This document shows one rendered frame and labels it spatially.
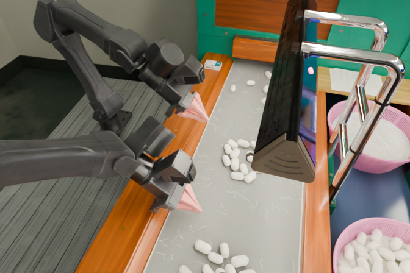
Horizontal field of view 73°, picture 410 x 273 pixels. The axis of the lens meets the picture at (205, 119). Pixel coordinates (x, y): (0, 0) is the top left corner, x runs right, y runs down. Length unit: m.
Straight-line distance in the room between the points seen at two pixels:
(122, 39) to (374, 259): 0.72
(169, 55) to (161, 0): 1.44
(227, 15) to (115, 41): 0.57
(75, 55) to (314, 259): 0.76
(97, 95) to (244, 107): 0.46
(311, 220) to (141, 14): 1.78
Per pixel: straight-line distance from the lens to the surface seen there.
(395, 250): 0.77
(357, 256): 0.74
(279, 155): 0.35
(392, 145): 1.00
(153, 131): 0.55
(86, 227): 0.81
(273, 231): 0.69
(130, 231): 0.66
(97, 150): 0.49
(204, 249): 0.63
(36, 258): 0.82
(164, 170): 0.53
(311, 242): 0.67
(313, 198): 0.72
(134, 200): 0.70
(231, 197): 0.71
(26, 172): 0.46
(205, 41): 1.19
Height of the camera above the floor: 1.34
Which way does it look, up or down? 42 degrees down
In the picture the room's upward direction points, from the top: straight up
